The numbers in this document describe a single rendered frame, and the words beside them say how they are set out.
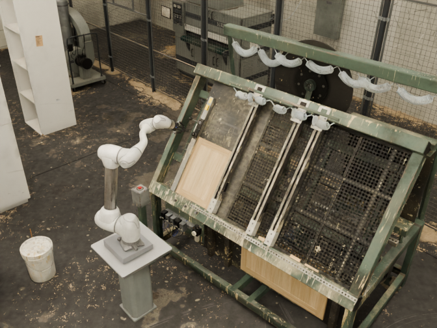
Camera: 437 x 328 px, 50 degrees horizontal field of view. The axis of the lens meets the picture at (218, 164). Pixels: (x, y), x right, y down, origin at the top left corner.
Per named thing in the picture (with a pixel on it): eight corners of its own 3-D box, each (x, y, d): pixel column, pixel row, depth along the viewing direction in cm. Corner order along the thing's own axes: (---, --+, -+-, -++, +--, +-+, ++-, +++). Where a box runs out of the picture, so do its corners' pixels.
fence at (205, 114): (172, 189, 444) (170, 189, 440) (212, 97, 437) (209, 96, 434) (176, 192, 441) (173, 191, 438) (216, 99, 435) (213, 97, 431)
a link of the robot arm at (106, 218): (114, 237, 383) (91, 230, 389) (124, 228, 398) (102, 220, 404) (117, 151, 352) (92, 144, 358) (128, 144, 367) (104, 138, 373)
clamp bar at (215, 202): (209, 209, 418) (194, 207, 398) (262, 87, 409) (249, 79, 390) (217, 215, 412) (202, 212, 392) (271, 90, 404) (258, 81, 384)
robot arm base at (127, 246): (126, 254, 379) (126, 249, 376) (116, 239, 394) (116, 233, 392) (147, 248, 387) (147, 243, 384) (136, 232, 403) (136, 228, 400)
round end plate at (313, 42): (269, 112, 457) (276, 32, 415) (272, 110, 461) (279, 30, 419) (341, 140, 413) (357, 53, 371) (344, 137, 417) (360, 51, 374)
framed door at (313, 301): (241, 267, 446) (240, 268, 445) (244, 222, 417) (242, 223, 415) (324, 318, 396) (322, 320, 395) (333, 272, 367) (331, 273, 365)
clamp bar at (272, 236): (265, 242, 383) (251, 241, 363) (324, 109, 375) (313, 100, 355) (275, 247, 377) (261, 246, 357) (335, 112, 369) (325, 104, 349)
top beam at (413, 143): (198, 75, 450) (192, 72, 442) (203, 66, 450) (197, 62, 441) (425, 157, 328) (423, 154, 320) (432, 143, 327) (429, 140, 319)
